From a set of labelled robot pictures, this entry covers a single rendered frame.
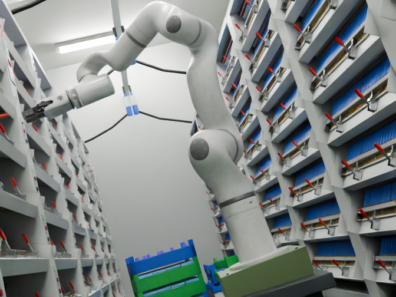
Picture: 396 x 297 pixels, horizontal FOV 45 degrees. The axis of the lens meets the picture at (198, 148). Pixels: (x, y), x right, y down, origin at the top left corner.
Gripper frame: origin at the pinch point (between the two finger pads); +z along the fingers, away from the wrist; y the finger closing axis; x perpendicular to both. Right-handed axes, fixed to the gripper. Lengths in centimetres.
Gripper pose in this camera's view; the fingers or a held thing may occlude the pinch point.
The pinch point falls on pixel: (29, 115)
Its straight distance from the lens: 181.0
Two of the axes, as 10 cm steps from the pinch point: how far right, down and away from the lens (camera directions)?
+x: -4.3, -8.9, 1.6
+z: -9.0, 4.0, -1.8
